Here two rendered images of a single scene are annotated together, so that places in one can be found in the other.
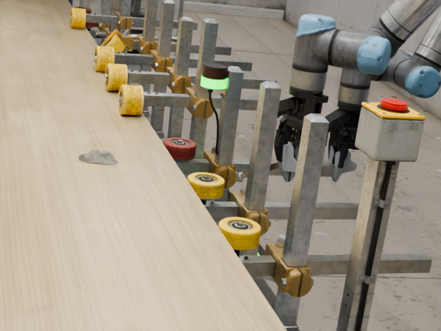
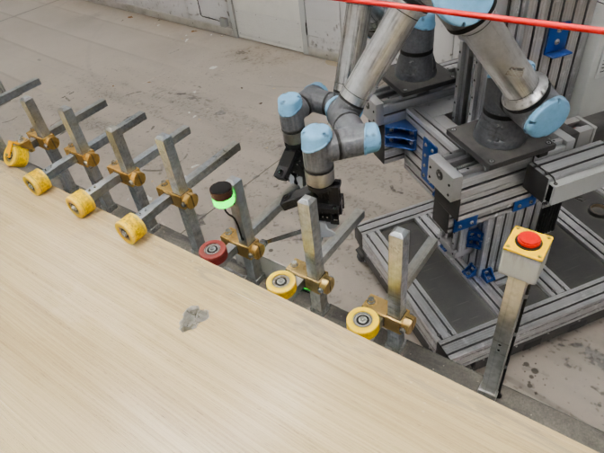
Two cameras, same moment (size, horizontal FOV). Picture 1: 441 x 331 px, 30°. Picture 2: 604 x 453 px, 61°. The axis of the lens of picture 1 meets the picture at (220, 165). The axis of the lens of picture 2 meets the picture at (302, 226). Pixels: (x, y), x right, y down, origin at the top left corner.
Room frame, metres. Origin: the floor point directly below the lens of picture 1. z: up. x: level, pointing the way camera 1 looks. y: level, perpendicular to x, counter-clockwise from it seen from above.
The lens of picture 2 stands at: (0.84, 0.45, 1.91)
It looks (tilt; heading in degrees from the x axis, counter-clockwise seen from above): 42 degrees down; 328
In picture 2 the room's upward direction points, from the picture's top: 8 degrees counter-clockwise
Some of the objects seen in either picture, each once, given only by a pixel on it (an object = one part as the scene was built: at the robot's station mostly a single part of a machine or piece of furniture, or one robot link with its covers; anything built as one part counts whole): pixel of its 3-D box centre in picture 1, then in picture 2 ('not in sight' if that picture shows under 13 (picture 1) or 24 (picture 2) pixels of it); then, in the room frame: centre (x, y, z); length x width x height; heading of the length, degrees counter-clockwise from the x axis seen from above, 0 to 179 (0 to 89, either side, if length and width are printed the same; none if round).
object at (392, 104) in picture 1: (393, 107); (528, 241); (1.17, -0.24, 1.22); 0.04 x 0.04 x 0.02
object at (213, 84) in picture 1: (213, 81); (223, 198); (1.88, 0.04, 1.07); 0.06 x 0.06 x 0.02
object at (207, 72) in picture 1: (214, 71); (221, 190); (1.88, 0.04, 1.10); 0.06 x 0.06 x 0.02
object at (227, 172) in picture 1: (218, 169); (242, 244); (1.92, 0.00, 0.85); 0.13 x 0.06 x 0.05; 18
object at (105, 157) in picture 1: (98, 154); (190, 315); (1.72, 0.27, 0.91); 0.09 x 0.07 x 0.02; 101
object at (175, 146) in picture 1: (178, 162); (216, 261); (1.90, 0.10, 0.85); 0.08 x 0.08 x 0.11
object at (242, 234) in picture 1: (236, 250); (363, 332); (1.43, -0.05, 0.85); 0.08 x 0.08 x 0.11
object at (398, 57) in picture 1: (398, 68); (315, 100); (2.05, -0.41, 1.12); 0.11 x 0.11 x 0.08; 16
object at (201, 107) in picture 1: (198, 102); (177, 195); (2.16, 0.08, 0.95); 0.13 x 0.06 x 0.05; 18
